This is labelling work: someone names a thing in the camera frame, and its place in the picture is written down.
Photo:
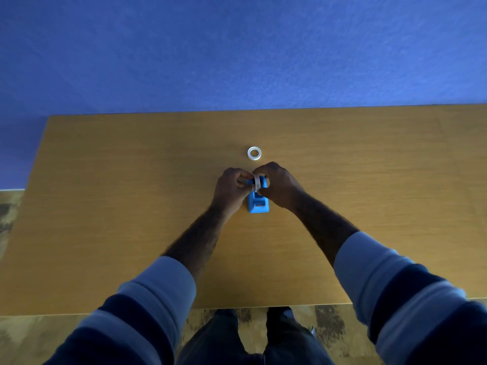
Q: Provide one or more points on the person's right hand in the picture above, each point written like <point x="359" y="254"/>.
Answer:
<point x="282" y="188"/>

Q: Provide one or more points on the person's left hand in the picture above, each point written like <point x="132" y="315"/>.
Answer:
<point x="229" y="191"/>

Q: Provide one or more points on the person's left thumb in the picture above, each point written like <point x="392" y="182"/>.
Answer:
<point x="243" y="184"/>

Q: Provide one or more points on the person's right thumb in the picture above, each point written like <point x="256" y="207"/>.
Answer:
<point x="263" y="190"/>

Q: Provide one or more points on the white tape roll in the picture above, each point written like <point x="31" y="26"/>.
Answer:
<point x="257" y="183"/>

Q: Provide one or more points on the blue tape dispenser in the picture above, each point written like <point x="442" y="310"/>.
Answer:
<point x="258" y="202"/>

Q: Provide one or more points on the person's right forearm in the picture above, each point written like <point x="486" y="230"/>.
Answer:
<point x="384" y="285"/>

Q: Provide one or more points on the person's left forearm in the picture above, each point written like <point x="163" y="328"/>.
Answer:
<point x="125" y="292"/>

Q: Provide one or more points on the wooden table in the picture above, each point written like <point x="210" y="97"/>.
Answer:
<point x="243" y="209"/>

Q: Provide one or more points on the clear tape roll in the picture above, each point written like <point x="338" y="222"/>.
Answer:
<point x="254" y="153"/>

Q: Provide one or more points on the person's dark trousers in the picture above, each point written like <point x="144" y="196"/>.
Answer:
<point x="251" y="340"/>

